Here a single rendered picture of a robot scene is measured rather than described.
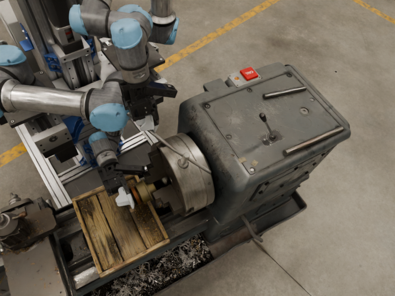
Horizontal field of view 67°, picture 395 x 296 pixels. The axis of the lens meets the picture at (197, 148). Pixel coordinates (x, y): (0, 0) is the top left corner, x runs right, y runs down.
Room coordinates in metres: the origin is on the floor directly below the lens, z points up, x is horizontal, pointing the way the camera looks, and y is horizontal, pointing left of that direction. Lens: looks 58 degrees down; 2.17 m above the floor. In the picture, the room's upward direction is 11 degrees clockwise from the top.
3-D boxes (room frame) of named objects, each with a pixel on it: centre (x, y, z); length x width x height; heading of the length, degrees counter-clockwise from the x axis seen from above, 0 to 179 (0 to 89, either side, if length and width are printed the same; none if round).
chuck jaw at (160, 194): (0.42, 0.05, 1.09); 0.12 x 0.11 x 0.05; 39
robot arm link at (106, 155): (0.54, 0.35, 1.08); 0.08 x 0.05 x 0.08; 128
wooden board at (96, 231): (0.37, 0.27, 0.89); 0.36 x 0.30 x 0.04; 39
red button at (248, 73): (0.99, -0.16, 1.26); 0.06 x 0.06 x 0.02; 39
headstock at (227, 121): (0.80, -0.25, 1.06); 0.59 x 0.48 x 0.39; 129
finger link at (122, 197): (0.39, 0.23, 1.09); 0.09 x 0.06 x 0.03; 38
